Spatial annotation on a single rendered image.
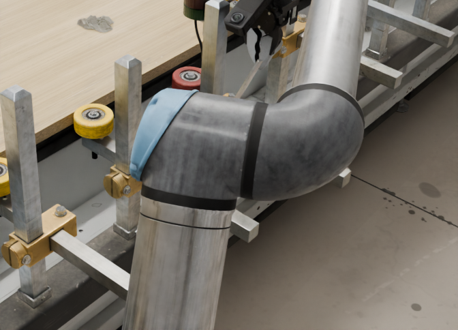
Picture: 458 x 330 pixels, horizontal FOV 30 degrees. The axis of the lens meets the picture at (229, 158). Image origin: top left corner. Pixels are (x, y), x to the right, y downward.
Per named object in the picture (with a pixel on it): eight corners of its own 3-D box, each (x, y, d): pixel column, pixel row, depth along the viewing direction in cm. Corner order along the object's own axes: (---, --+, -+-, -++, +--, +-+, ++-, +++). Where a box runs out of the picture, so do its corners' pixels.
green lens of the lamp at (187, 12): (219, 13, 171) (219, 3, 170) (200, 23, 167) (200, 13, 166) (195, 3, 174) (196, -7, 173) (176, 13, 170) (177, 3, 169)
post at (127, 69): (140, 253, 180) (142, 57, 151) (128, 262, 178) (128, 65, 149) (127, 245, 182) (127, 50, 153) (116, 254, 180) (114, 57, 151)
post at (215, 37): (215, 189, 195) (230, -1, 166) (205, 196, 193) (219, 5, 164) (203, 183, 197) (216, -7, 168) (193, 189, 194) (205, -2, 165)
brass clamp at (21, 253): (80, 237, 158) (78, 216, 155) (22, 275, 149) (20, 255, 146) (56, 221, 160) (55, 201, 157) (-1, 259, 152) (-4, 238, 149)
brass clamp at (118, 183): (170, 173, 173) (170, 153, 170) (123, 204, 165) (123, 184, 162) (147, 160, 176) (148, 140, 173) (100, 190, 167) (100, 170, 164)
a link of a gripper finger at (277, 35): (280, 56, 169) (285, 16, 164) (275, 58, 168) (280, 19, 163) (261, 47, 172) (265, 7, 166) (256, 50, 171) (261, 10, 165)
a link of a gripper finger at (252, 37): (272, 60, 177) (277, 20, 172) (255, 71, 173) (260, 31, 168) (260, 54, 179) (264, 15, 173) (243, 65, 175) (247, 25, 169)
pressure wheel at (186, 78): (212, 116, 194) (216, 73, 187) (190, 131, 189) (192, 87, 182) (186, 103, 198) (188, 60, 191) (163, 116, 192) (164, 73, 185)
